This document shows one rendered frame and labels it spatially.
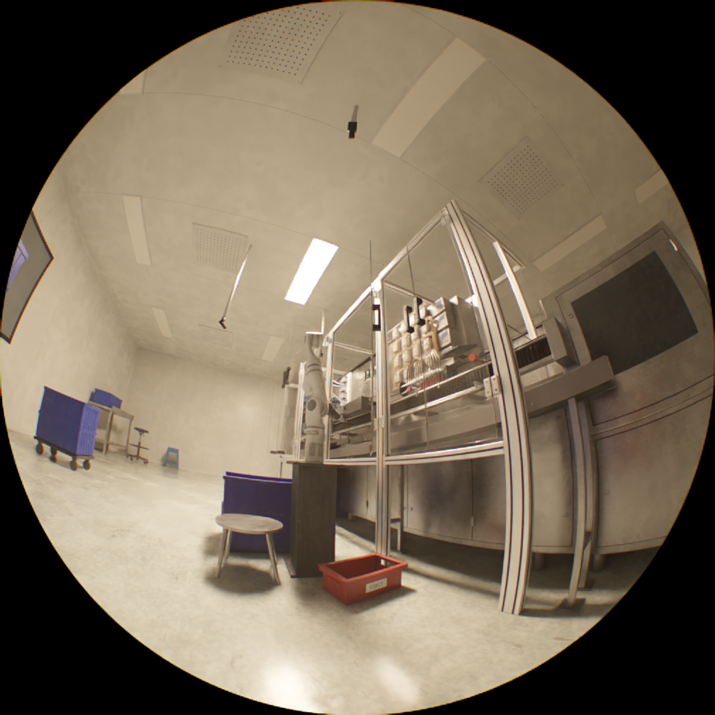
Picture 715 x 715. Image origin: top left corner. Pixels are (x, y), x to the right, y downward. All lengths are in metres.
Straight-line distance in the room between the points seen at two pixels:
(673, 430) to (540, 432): 0.56
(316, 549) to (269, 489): 0.43
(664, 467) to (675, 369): 0.31
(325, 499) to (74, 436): 2.39
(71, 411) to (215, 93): 2.92
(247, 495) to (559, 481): 1.44
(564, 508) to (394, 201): 2.49
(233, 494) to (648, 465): 1.75
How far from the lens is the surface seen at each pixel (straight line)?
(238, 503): 1.44
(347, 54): 2.17
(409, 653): 0.80
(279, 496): 1.46
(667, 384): 1.04
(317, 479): 1.17
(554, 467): 1.11
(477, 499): 1.31
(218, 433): 6.46
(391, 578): 1.12
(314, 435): 1.22
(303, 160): 2.34
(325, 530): 1.22
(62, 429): 2.95
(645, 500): 1.06
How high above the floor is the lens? 0.54
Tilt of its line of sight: 25 degrees up
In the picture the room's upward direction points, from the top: 1 degrees clockwise
